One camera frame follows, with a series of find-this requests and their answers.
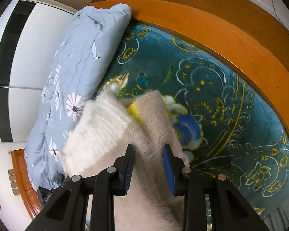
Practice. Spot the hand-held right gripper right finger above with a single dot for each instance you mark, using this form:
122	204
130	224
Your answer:
169	170

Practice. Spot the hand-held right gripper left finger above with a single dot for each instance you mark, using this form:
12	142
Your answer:
128	170

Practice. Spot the beige fuzzy printed sweater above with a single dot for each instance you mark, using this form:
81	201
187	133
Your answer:
147	144

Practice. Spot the teal floral blanket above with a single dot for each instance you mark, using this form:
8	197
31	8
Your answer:
219	101

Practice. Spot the light blue floral duvet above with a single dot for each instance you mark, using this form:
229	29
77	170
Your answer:
81	65

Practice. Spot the grey wall socket plates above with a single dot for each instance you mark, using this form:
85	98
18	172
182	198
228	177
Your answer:
12	181

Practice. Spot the orange wooden bed frame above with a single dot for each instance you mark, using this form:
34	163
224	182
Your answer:
231	41

